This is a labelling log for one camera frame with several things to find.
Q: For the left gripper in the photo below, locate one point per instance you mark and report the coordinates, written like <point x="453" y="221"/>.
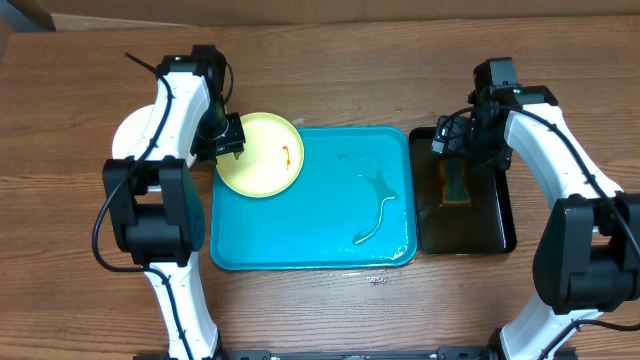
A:
<point x="235" y="144"/>

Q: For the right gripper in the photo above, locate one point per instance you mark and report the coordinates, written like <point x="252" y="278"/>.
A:
<point x="461" y="135"/>

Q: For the yellow plate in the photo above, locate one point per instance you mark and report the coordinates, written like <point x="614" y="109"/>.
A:
<point x="272" y="159"/>

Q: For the yellow green sponge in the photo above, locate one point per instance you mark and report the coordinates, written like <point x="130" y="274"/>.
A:
<point x="452" y="177"/>

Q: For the white plate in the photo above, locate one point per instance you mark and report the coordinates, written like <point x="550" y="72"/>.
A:
<point x="132" y="138"/>

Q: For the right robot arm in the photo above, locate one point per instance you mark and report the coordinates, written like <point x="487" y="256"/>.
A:
<point x="587" y="260"/>

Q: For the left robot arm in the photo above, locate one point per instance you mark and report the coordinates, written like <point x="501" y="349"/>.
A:
<point x="153" y="203"/>

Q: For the black water tray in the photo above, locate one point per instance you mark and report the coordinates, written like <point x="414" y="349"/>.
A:
<point x="485" y="226"/>

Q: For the teal plastic tray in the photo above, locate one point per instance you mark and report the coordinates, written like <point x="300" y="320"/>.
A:
<point x="351" y="206"/>

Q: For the brown cardboard backdrop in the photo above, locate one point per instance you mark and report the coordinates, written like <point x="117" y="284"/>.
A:
<point x="120" y="13"/>

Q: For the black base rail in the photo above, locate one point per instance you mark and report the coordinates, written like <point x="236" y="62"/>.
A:
<point x="442" y="353"/>

